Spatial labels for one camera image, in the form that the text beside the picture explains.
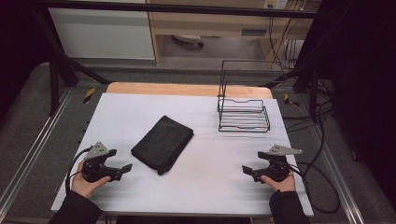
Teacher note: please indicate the black towel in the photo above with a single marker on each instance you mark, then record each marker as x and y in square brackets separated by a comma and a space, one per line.
[163, 144]

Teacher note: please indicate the white wall power outlet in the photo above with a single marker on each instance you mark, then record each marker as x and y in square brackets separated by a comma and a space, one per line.
[275, 3]

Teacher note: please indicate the person's right hand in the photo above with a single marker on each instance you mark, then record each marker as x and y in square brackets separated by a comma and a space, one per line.
[281, 185]

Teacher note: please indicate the white cabinet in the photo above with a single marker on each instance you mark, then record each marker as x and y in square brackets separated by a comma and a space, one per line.
[102, 34]

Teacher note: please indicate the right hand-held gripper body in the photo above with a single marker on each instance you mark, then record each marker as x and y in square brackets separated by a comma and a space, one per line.
[275, 169]

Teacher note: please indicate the office chair base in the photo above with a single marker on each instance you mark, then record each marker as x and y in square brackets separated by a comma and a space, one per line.
[190, 39]

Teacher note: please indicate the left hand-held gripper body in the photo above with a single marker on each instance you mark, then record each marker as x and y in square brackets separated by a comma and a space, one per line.
[99, 169]

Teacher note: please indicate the black curtain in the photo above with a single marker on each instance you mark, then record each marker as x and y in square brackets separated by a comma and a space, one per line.
[15, 46]
[364, 93]

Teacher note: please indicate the person's left hand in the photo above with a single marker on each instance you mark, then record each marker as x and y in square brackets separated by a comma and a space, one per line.
[84, 185]

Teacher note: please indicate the black metal stand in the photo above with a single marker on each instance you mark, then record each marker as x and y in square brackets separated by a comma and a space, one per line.
[54, 87]
[313, 90]

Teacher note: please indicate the wooden desk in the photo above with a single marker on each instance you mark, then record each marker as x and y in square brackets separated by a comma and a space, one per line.
[214, 25]

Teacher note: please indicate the black metal frame bar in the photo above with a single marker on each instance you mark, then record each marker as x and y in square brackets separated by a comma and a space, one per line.
[186, 8]

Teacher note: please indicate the aluminium floor rail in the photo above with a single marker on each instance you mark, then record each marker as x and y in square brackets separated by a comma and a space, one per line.
[34, 149]
[337, 180]

